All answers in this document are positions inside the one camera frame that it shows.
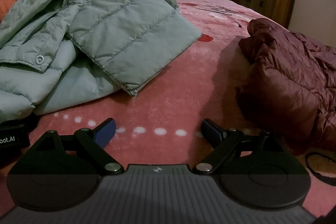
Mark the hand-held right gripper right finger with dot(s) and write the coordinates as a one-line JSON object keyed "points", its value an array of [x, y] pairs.
{"points": [[211, 132]]}

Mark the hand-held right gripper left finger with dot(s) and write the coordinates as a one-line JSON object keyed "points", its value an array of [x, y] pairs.
{"points": [[104, 132]]}

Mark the light green puffer jacket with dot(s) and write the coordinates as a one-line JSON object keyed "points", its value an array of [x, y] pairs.
{"points": [[105, 29]]}

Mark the pink printed bed blanket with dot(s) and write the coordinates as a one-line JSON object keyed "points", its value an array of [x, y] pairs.
{"points": [[183, 98]]}

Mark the maroon puffer jacket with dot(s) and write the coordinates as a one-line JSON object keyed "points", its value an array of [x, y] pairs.
{"points": [[291, 77]]}

